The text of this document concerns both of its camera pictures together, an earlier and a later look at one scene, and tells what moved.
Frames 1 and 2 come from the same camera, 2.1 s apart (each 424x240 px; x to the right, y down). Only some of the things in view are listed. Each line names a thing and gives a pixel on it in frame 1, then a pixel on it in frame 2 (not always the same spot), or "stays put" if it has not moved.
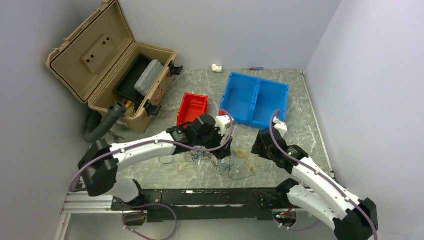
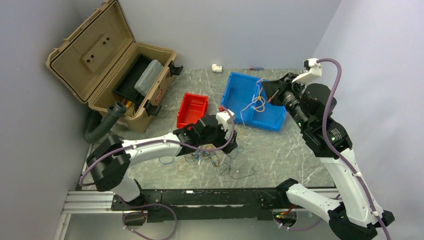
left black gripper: (224, 152) stays put
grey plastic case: (148, 79) stays put
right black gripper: (257, 148) → (275, 89)
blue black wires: (194, 155) stays put
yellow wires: (252, 163) → (256, 96)
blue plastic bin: (251, 101) stays put
